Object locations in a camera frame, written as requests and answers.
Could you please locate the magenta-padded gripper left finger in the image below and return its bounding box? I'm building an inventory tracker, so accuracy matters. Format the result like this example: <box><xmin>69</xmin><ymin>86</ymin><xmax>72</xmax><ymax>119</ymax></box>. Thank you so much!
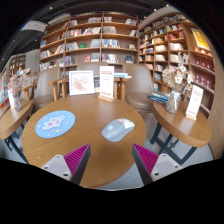
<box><xmin>40</xmin><ymin>143</ymin><xmax>92</xmax><ymax>186</ymax></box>

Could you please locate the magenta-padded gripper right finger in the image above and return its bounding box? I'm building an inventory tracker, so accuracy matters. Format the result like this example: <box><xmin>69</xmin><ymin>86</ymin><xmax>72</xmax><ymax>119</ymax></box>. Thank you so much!
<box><xmin>131</xmin><ymin>143</ymin><xmax>184</xmax><ymax>186</ymax></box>

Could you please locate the grey computer mouse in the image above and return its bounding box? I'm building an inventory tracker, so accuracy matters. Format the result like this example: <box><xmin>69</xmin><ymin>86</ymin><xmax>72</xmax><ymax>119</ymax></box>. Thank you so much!
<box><xmin>101</xmin><ymin>118</ymin><xmax>136</xmax><ymax>143</ymax></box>

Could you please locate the round blue mouse pad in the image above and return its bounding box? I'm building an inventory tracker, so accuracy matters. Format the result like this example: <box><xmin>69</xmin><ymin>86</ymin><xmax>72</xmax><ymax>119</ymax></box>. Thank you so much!
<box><xmin>35</xmin><ymin>110</ymin><xmax>76</xmax><ymax>139</ymax></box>

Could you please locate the round wooden side table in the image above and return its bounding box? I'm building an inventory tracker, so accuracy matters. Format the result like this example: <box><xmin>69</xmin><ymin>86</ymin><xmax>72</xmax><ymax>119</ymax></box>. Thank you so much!
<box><xmin>0</xmin><ymin>99</ymin><xmax>34</xmax><ymax>164</ymax></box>
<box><xmin>149</xmin><ymin>100</ymin><xmax>213</xmax><ymax>166</ymax></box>

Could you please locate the glass vase with dried flowers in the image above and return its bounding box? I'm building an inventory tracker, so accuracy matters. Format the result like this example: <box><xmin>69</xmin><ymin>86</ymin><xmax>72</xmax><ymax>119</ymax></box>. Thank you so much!
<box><xmin>7</xmin><ymin>68</ymin><xmax>34</xmax><ymax>113</ymax></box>
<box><xmin>162</xmin><ymin>51</ymin><xmax>195</xmax><ymax>115</ymax></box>

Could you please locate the white sign with wooden base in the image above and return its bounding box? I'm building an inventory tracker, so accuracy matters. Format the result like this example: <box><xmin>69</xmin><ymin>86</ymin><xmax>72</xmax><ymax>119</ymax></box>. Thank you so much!
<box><xmin>97</xmin><ymin>65</ymin><xmax>116</xmax><ymax>103</ymax></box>
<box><xmin>7</xmin><ymin>88</ymin><xmax>16</xmax><ymax>110</ymax></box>
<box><xmin>185</xmin><ymin>84</ymin><xmax>205</xmax><ymax>121</ymax></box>

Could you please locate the brown padded wooden armchair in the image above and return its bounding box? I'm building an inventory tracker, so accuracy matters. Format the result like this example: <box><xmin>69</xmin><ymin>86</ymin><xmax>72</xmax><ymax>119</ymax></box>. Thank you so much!
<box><xmin>20</xmin><ymin>66</ymin><xmax>63</xmax><ymax>111</ymax></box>
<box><xmin>124</xmin><ymin>63</ymin><xmax>168</xmax><ymax>113</ymax></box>
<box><xmin>48</xmin><ymin>61</ymin><xmax>130</xmax><ymax>102</ymax></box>

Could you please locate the white framed floral picture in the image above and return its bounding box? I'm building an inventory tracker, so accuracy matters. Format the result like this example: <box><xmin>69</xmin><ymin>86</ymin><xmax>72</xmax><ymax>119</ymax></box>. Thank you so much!
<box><xmin>68</xmin><ymin>70</ymin><xmax>96</xmax><ymax>97</ymax></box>

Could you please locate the dark standing book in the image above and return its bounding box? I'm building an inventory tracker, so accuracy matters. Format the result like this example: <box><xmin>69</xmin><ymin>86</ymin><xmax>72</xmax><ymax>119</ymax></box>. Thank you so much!
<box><xmin>93</xmin><ymin>75</ymin><xmax>101</xmax><ymax>93</ymax></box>

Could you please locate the stack of pale blue books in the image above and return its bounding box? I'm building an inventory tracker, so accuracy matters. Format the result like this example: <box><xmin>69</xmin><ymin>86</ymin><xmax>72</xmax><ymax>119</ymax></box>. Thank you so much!
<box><xmin>113</xmin><ymin>72</ymin><xmax>132</xmax><ymax>80</ymax></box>

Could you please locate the orange book display table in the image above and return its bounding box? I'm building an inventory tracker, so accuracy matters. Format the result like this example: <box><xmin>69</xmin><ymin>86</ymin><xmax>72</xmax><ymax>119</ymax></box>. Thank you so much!
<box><xmin>0</xmin><ymin>71</ymin><xmax>10</xmax><ymax>116</ymax></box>

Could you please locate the small distant wooden bookshelf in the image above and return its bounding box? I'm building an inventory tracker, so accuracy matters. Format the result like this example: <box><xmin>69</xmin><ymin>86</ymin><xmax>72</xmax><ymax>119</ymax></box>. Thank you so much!
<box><xmin>8</xmin><ymin>54</ymin><xmax>27</xmax><ymax>78</ymax></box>

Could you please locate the curved wooden bookshelf unit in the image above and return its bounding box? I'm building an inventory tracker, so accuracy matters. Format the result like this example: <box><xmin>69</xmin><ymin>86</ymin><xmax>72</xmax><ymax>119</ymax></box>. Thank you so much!
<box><xmin>138</xmin><ymin>12</ymin><xmax>216</xmax><ymax>116</ymax></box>

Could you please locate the wide wooden bookshelf unit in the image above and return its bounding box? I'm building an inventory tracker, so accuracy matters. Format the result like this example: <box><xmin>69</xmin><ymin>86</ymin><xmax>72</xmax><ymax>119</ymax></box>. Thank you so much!
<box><xmin>38</xmin><ymin>11</ymin><xmax>140</xmax><ymax>73</ymax></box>

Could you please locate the white ceiling air vent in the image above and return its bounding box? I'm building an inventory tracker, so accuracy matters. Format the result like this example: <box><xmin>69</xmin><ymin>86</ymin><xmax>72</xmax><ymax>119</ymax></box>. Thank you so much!
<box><xmin>19</xmin><ymin>20</ymin><xmax>48</xmax><ymax>33</ymax></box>

